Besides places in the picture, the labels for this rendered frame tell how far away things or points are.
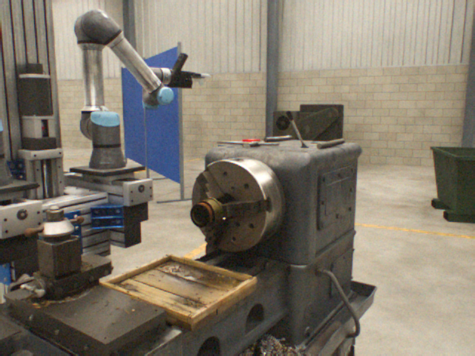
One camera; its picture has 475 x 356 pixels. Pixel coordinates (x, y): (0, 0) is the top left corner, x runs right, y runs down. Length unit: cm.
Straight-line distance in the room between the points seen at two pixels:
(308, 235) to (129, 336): 78
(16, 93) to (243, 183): 93
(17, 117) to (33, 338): 93
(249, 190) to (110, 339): 67
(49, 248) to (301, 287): 87
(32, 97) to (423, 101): 1014
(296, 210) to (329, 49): 1024
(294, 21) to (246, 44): 150
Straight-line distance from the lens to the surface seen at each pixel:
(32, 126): 171
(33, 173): 171
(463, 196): 573
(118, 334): 89
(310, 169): 142
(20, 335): 111
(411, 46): 1129
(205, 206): 127
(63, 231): 103
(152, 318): 94
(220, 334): 124
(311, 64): 1163
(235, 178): 135
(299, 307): 156
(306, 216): 145
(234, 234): 140
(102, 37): 183
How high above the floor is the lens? 141
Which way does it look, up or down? 10 degrees down
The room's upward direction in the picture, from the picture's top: straight up
